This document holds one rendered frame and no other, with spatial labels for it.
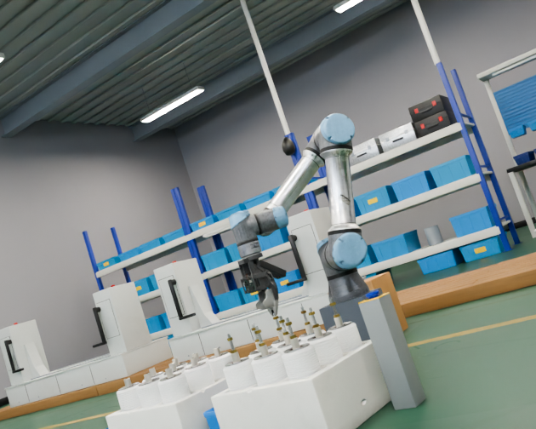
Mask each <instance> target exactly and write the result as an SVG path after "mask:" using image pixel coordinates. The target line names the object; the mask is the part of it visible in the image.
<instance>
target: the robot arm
mask: <svg viewBox="0 0 536 429"><path fill-rule="evenodd" d="M354 133H355V126H354V124H353V122H352V121H351V120H350V119H349V118H348V117H347V116H346V115H343V114H340V113H334V114H331V115H329V116H327V117H325V118H324V119H323V120H322V122H321V124H320V125H319V126H318V128H317V129H316V130H315V132H314V134H313V135H312V137H311V140H310V142H309V143H308V145H307V147H306V148H305V149H304V150H303V157H302V158H301V159H300V160H299V162H298V163H297V165H296V166H295V167H294V169H293V170H292V172H291V173H290V174H289V176H288V178H287V179H286V180H285V181H284V182H283V183H282V185H281V186H280V188H279V189H278V191H277V192H276V194H275V195H274V196H273V198H272V199H271V200H270V202H269V203H268V204H267V205H266V207H265V209H264V210H263V211H261V212H259V213H256V214H250V213H249V211H248V210H243V211H239V212H236V213H234V214H231V215H230V217H229V222H230V225H231V230H232V233H233V236H234V238H235V241H236V244H237V249H238V252H239V255H240V257H241V258H242V260H240V261H238V265H239V268H240V271H241V274H242V279H240V280H241V283H242V287H243V290H244V293H245V294H250V293H251V294H252V293H254V292H257V291H258V296H259V301H258V302H257V303H256V308H257V309H267V310H268V312H269V313H270V314H271V315H272V316H273V313H274V314H275V316H276V315H277V311H278V299H279V295H278V288H277V284H276V282H275V279H274V278H276V279H279V278H282V277H286V270H284V269H282V268H280V267H277V266H274V265H272V264H270V263H268V262H265V261H263V260H259V258H260V257H263V255H262V253H260V252H261V251H262V250H261V247H260V245H259V239H258V237H257V236H261V237H267V236H270V235H271V234H272V233H273V232H274V231H275V230H278V229H282V228H283V227H285V226H288V214H287V212H288V210H289V209H290V208H291V206H292V205H293V204H294V202H295V201H296V199H297V198H298V196H299V195H300V193H301V192H302V191H303V190H304V189H305V187H306V186H307V184H308V183H309V182H310V180H311V178H312V177H313V176H314V174H315V173H316V172H317V171H318V170H319V168H321V167H324V165H325V164H326V174H327V183H328V199H329V208H330V217H331V228H330V229H329V230H328V237H326V238H324V239H323V240H321V241H320V242H319V243H317V245H316V248H317V253H318V254H319V257H320V260H321V263H322V267H323V270H324V272H325V274H326V277H327V280H328V298H329V299H333V301H334V302H335V303H336V304H338V303H341V302H344V301H347V300H352V299H355V298H356V297H359V296H362V295H365V294H367V293H369V292H370V290H369V287H368V286H367V284H366V283H365V281H364V280H363V279H362V277H361V276H360V274H359V273H358V270H357V268H356V267H357V266H359V265H361V264H362V263H363V262H364V260H365V258H366V256H367V253H368V247H367V244H366V242H365V240H364V239H363V238H362V229H361V227H359V226H358V225H357V224H356V215H355V206H354V198H353V190H352V181H351V166H350V155H351V154H352V153H353V147H352V139H353V137H354ZM243 283H244V285H245V288H246V290H245V288H244V286H243ZM273 317H274V316H273Z"/></svg>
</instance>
